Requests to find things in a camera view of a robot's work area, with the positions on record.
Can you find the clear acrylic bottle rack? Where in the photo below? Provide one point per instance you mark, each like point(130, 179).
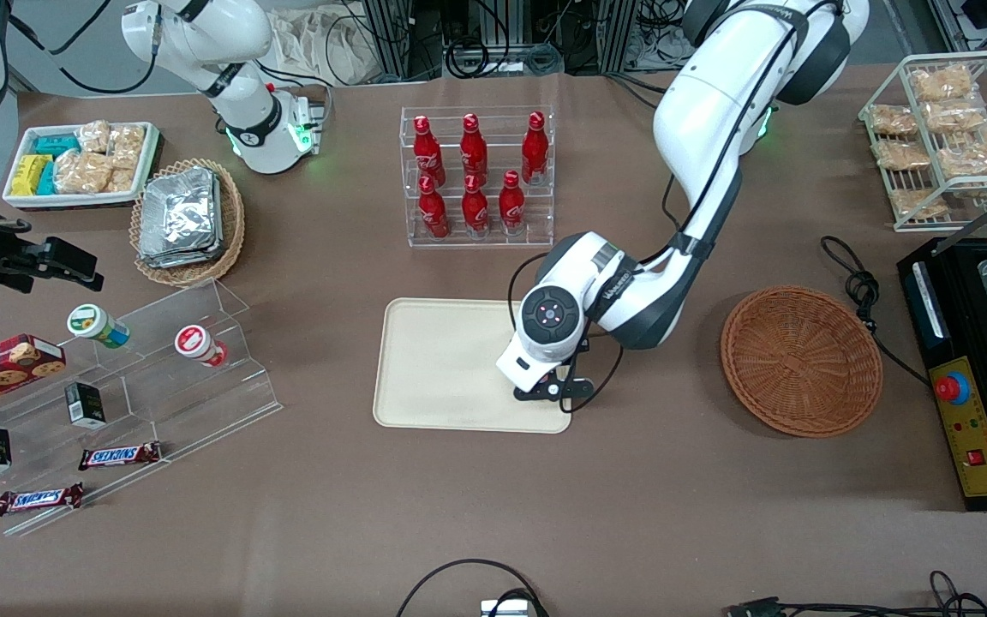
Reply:
point(408, 231)

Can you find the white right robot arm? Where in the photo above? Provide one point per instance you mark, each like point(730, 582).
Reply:
point(211, 34)

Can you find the clear acrylic step display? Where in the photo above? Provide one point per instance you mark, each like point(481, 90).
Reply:
point(168, 403)

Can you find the white rectangular snack bin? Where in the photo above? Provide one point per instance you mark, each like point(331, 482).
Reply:
point(18, 199)

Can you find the silver camera device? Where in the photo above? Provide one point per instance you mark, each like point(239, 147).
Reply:
point(506, 609)

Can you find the green lid cup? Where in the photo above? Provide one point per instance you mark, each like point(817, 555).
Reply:
point(95, 324)

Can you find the red emergency stop button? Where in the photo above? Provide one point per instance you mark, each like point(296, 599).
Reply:
point(952, 388)

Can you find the black table appliance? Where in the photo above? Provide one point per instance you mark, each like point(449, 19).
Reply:
point(956, 300)

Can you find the brown round wicker basket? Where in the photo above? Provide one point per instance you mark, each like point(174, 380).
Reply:
point(802, 360)

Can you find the beige cloth bag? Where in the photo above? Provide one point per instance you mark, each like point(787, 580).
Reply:
point(322, 47)

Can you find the light oval wicker basket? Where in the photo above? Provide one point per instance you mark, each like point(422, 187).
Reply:
point(232, 231)

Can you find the brown snickers bar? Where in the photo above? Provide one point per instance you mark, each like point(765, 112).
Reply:
point(38, 499)
point(119, 456)

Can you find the red lid cup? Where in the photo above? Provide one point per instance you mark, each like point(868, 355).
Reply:
point(195, 344)

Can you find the silver foil package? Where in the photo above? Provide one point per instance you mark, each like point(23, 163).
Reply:
point(219, 223)
point(176, 210)

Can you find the yellow snack packet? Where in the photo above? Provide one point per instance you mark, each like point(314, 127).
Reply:
point(29, 174)

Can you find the yellow control box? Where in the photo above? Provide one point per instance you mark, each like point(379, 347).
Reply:
point(978, 428)

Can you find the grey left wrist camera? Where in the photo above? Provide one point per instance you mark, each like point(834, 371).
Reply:
point(558, 388)

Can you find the red cola bottle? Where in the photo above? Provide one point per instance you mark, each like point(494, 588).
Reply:
point(511, 210)
point(475, 212)
point(535, 152)
point(433, 214)
point(473, 152)
point(427, 154)

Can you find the clear rice cracker bag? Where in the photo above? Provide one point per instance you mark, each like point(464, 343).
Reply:
point(94, 135)
point(127, 146)
point(82, 173)
point(121, 180)

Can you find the bagged fried snack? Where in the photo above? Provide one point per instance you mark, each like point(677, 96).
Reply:
point(943, 83)
point(918, 203)
point(892, 120)
point(900, 154)
point(954, 117)
point(973, 154)

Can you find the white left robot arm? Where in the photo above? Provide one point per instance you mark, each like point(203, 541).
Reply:
point(699, 111)

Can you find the teal snack packet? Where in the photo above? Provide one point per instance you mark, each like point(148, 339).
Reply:
point(47, 180)
point(56, 145)

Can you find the beige plastic tray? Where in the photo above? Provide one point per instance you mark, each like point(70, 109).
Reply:
point(442, 368)

